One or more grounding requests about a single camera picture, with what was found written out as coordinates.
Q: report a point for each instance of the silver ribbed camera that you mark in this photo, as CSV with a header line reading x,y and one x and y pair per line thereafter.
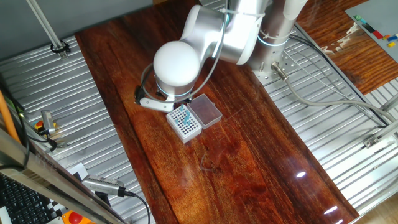
x,y
102,185

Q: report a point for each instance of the red block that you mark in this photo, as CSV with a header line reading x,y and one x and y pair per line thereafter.
x,y
377,34

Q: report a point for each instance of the steel frame beam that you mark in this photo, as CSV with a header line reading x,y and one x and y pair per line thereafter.
x,y
46,179

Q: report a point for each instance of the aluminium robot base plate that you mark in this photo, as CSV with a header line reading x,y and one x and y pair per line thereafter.
x,y
289,60

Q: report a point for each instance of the slanted metal pole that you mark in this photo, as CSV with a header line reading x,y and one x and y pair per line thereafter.
x,y
46,29

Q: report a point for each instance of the clear plastic box lid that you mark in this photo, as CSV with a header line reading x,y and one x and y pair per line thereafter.
x,y
205,111

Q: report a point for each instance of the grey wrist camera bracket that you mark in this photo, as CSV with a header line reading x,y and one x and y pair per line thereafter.
x,y
155,105

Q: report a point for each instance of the orange block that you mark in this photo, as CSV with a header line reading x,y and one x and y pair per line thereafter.
x,y
385,37

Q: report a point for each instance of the black block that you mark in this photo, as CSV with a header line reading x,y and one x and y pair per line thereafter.
x,y
368,28

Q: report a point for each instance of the orange pole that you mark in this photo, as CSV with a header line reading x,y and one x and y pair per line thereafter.
x,y
6,118

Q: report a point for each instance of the white pipette tip rack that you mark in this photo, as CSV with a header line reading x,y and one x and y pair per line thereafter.
x,y
188,136

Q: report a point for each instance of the yellow block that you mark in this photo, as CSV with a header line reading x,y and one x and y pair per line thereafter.
x,y
391,44

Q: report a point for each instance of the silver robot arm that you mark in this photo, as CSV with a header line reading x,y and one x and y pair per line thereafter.
x,y
202,40

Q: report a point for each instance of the green block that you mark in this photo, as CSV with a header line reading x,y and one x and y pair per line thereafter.
x,y
357,17

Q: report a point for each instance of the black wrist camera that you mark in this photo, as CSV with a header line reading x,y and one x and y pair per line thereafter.
x,y
139,95

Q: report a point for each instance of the black keyboard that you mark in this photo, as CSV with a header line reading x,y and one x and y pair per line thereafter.
x,y
21,205

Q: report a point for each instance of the blue block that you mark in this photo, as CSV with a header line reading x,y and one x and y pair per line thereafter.
x,y
392,38

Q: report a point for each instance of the teal block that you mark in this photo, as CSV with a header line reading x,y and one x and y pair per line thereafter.
x,y
363,21

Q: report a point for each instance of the red emergency stop button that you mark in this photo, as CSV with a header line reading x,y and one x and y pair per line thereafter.
x,y
74,217

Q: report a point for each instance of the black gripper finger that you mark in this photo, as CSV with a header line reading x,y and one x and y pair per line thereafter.
x,y
187,100

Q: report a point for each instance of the glossy brown wooden board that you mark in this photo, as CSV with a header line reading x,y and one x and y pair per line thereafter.
x,y
233,171

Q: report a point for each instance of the aluminium profile bar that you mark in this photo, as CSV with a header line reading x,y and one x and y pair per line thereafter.
x,y
390,104
381,134

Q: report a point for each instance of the grey board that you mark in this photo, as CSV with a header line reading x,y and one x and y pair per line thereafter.
x,y
379,15

